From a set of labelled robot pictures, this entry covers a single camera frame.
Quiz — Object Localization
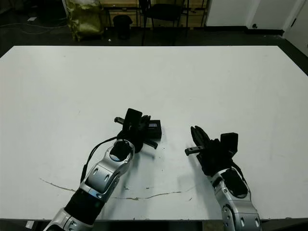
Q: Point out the black printed box lid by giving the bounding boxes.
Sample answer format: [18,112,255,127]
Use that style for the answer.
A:
[143,119,163,140]

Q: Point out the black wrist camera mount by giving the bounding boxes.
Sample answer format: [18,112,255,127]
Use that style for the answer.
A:
[219,132,239,155]
[123,108,143,129]

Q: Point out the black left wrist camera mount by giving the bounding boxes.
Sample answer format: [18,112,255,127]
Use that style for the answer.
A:
[123,108,143,129]

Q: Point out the thin light floor cable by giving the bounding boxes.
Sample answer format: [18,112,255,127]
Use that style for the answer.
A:
[0,22,71,35]

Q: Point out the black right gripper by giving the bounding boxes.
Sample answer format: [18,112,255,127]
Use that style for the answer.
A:
[185,125,238,178]

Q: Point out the yellow green plastic bag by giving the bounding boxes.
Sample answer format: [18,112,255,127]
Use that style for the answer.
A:
[65,0,105,42]

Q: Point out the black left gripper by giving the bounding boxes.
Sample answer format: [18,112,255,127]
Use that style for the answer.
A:
[114,115,158,154]

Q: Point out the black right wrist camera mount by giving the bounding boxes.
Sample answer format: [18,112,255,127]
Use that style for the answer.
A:
[219,132,239,155]

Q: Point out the black mesh chair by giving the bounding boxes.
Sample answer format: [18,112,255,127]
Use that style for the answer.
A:
[139,0,191,46]

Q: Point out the black waste bin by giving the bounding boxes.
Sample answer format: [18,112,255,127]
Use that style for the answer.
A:
[113,14,133,40]

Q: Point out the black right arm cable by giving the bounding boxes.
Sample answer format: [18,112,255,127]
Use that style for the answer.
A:
[230,160,248,184]

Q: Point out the white door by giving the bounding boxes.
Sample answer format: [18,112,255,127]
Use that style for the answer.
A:
[282,0,308,52]

